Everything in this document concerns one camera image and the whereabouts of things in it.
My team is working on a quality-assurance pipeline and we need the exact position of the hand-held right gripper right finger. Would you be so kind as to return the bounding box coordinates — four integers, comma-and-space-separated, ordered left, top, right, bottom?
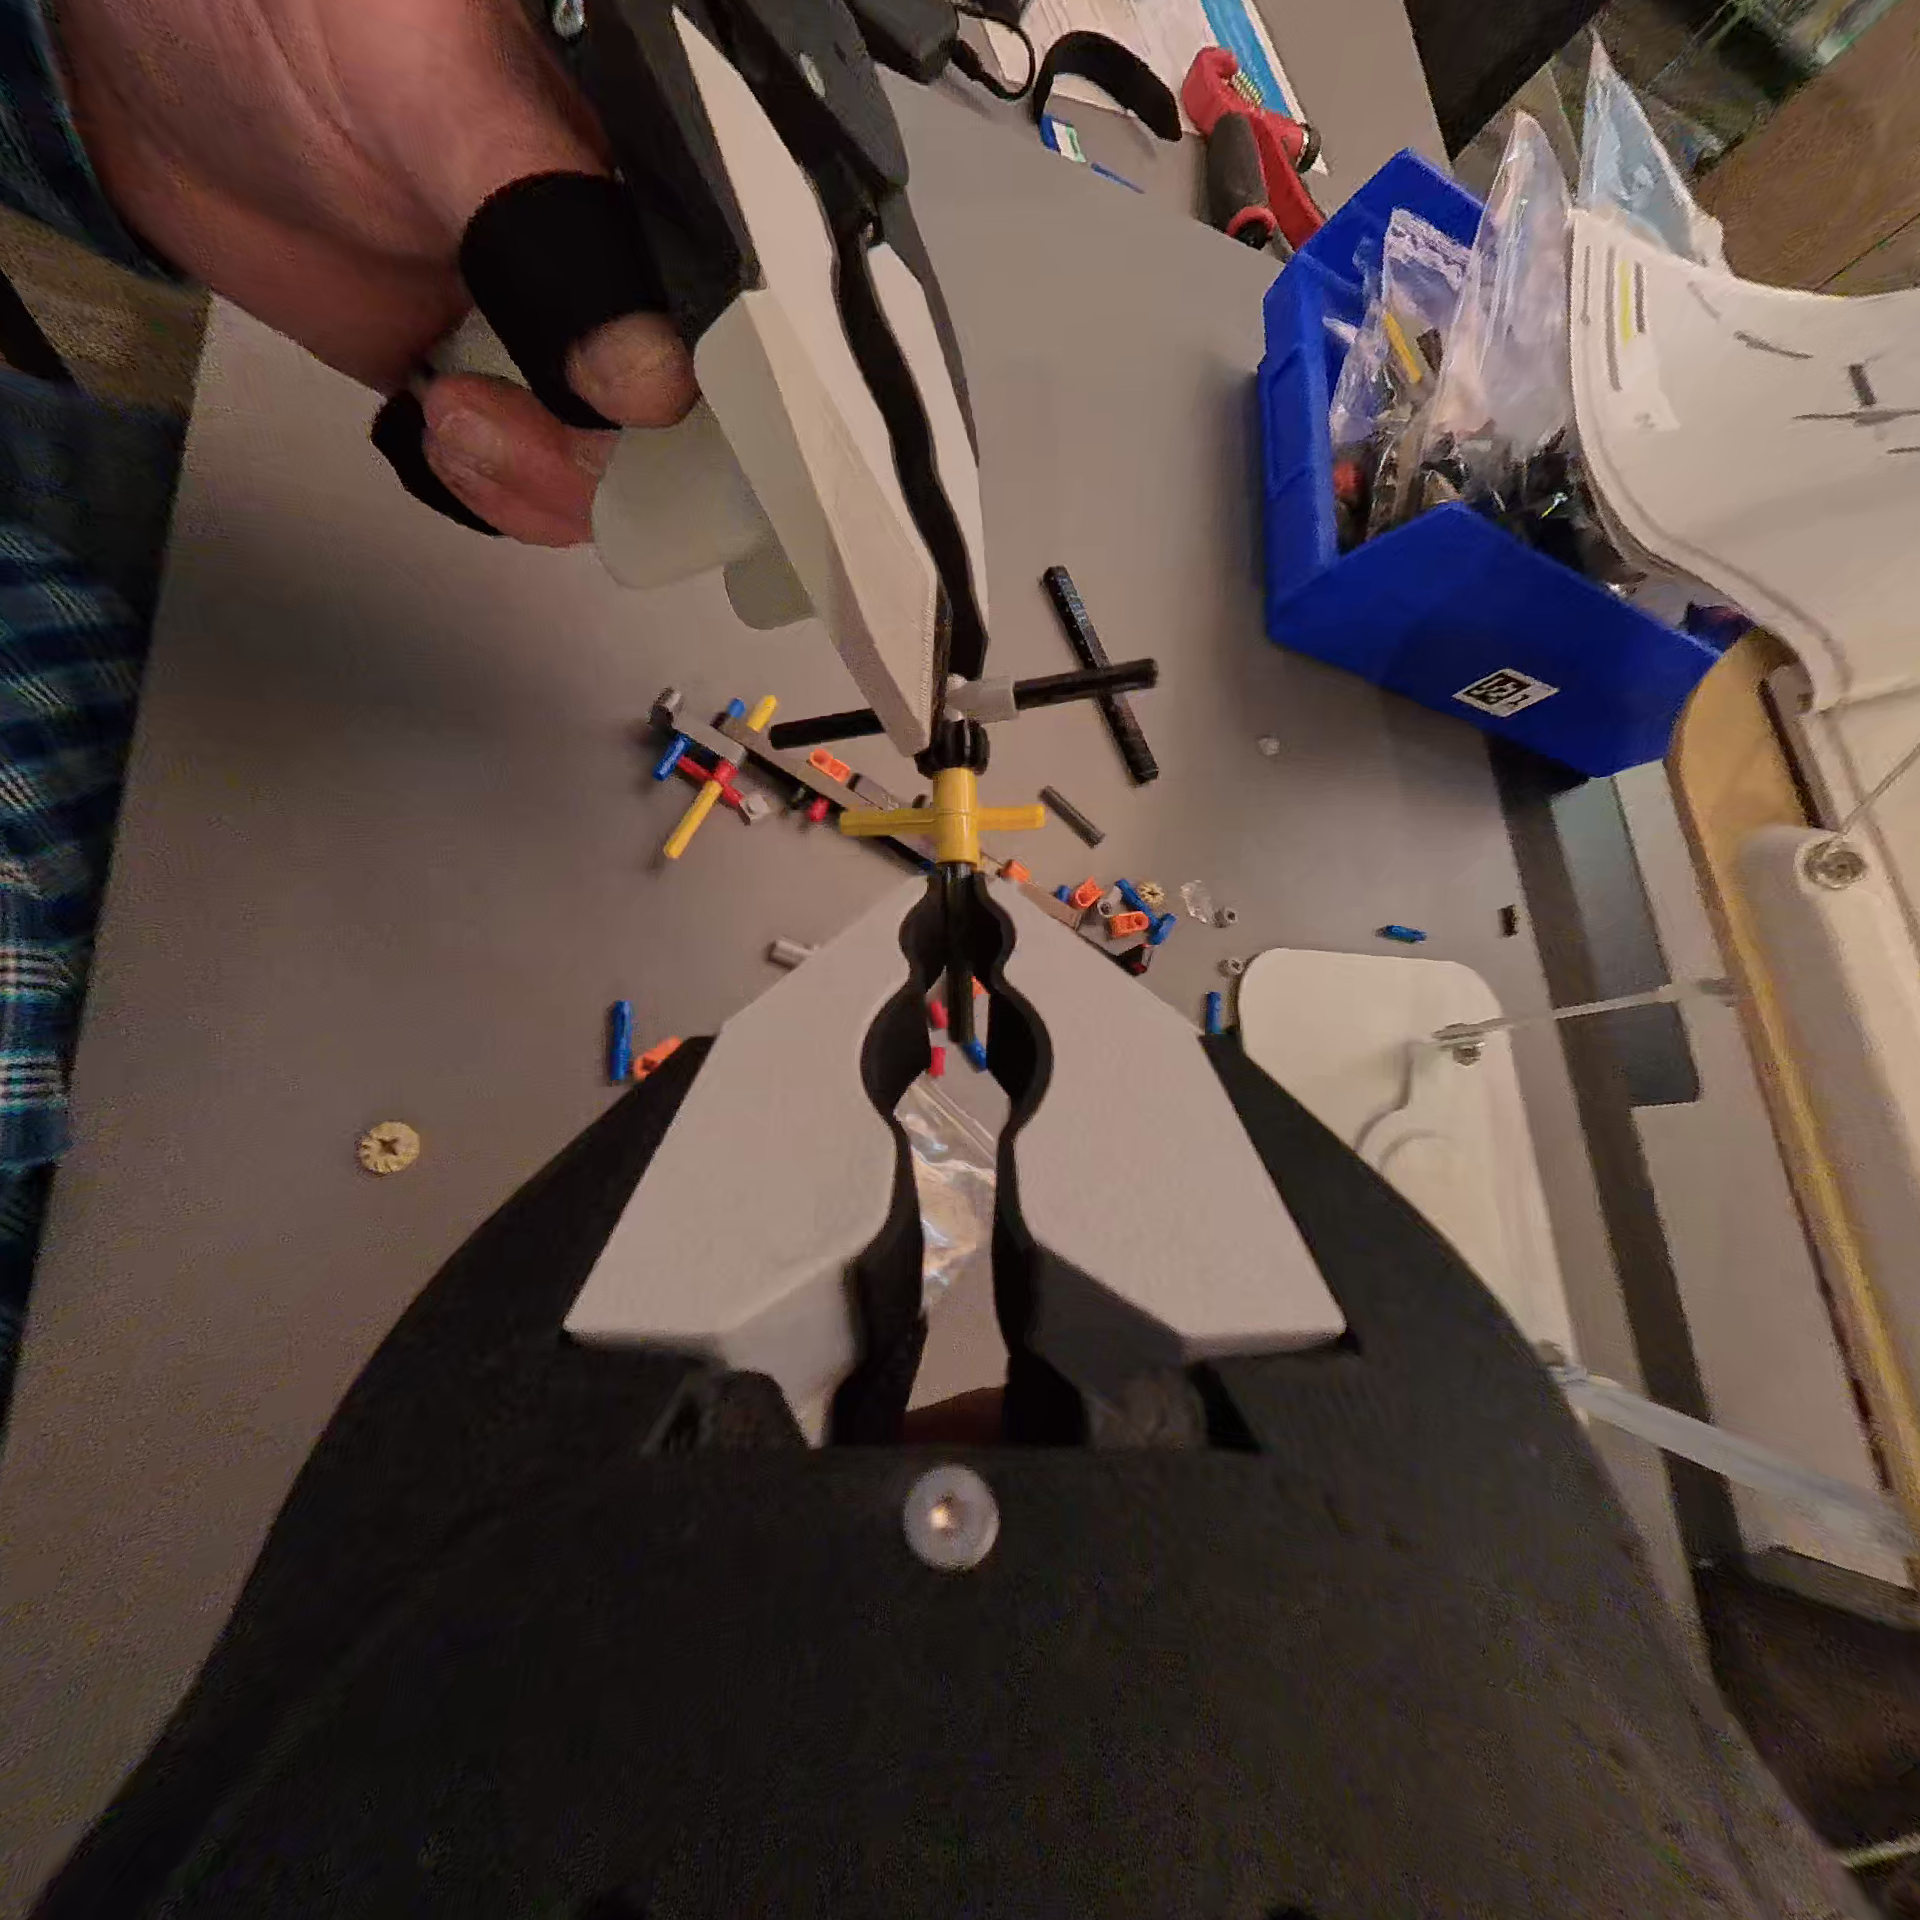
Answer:
967, 875, 1351, 1449

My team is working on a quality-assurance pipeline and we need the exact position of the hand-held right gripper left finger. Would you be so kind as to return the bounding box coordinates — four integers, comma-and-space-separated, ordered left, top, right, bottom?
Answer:
564, 876, 932, 1449

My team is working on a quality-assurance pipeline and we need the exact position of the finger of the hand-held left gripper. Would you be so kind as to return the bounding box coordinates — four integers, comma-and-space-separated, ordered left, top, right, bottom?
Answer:
671, 14, 952, 754
837, 187, 996, 686

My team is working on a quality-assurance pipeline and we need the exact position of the person's left forearm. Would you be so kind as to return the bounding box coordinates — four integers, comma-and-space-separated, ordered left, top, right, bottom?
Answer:
0, 0, 184, 287

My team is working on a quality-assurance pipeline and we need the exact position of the long black lego beam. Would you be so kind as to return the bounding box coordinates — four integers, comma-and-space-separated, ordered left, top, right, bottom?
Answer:
1047, 564, 1162, 785

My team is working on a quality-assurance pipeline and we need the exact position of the pile of clear lego bags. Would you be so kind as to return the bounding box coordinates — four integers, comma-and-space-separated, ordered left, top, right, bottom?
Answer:
1326, 37, 1728, 579

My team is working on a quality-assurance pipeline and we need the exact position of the person's left hand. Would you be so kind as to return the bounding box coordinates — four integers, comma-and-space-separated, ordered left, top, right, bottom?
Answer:
54, 0, 709, 551

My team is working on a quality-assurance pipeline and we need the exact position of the clear plastic zip bag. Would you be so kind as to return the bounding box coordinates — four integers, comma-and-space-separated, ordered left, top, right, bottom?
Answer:
899, 1083, 1000, 1306

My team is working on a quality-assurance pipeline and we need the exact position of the white book stand wooden board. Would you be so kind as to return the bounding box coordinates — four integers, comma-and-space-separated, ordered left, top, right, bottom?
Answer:
1237, 632, 1920, 1593

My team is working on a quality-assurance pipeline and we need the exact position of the black power bank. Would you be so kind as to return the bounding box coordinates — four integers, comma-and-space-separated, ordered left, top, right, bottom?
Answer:
861, 0, 961, 85

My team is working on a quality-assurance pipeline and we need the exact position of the printed paper sheet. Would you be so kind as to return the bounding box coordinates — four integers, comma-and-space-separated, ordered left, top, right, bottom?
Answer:
1037, 0, 1293, 96

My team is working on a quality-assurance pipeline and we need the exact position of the blue bin with square sticker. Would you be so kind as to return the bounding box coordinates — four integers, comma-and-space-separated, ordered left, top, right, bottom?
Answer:
1260, 148, 1728, 780

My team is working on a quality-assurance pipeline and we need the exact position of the black monitor back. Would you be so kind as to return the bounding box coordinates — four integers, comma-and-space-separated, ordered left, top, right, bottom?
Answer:
1404, 0, 1614, 154

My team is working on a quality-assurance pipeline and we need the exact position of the instruction booklet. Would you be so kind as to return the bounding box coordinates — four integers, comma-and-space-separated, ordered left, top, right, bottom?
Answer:
1567, 210, 1920, 707

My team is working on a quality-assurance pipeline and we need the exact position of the black lego frame assembly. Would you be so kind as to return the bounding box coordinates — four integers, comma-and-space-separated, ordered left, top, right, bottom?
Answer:
650, 690, 1179, 979

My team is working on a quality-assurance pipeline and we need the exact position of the black cable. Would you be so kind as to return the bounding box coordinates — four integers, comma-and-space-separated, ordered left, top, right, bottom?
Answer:
952, 0, 1038, 98

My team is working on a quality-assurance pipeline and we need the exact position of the black strap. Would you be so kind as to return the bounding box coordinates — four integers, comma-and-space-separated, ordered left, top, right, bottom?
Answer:
1033, 30, 1183, 146

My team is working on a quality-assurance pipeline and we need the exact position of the red handled tool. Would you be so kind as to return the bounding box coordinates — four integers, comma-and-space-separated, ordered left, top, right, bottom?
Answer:
1180, 45, 1330, 253

